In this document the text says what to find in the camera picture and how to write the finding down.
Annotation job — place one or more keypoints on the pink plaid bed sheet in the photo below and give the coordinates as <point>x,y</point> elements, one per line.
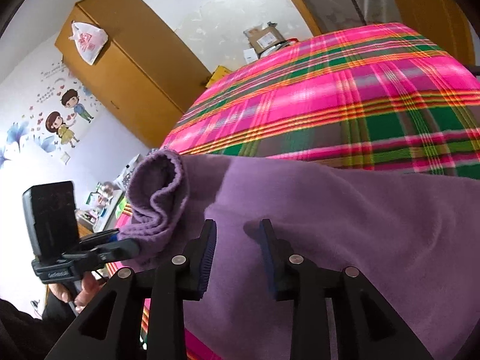
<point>337,82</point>

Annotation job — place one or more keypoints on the purple fleece garment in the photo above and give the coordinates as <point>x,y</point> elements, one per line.
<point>337,232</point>

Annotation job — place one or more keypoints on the cartoon couple wall sticker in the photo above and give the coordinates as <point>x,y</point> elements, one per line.
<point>60,123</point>

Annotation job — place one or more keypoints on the white storage box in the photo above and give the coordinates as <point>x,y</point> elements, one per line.
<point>137,163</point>

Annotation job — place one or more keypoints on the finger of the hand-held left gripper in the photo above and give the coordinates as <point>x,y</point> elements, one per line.
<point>120,251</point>
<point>101,239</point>

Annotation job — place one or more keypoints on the cardboard box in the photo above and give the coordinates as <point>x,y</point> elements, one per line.
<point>266,37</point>

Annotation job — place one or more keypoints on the wooden door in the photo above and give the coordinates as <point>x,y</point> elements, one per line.
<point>431,7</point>

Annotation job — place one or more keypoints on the wooden wardrobe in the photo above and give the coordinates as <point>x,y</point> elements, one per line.
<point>131,63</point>

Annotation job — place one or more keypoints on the small white box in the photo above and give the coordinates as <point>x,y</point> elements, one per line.
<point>251,55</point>

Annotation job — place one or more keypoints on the person's left hand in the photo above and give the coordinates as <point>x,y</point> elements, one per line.
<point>90,288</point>

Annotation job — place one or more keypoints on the wooden door frame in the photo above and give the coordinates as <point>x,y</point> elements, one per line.
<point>296,3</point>

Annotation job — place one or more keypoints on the white wall socket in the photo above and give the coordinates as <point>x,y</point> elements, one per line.
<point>65,158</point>

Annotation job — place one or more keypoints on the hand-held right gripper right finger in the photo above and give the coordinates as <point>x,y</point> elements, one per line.
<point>267,266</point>

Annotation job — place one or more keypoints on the person's left forearm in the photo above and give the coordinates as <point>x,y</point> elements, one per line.
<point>22,330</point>

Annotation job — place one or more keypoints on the yellow box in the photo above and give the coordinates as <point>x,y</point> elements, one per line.
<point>217,77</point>

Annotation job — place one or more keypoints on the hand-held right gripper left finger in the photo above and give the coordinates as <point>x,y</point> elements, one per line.
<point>208,266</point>

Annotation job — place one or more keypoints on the white plastic bag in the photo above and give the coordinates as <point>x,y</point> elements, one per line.
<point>88,43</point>

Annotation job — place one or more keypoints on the cluttered side table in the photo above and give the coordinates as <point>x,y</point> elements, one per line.
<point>101,206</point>

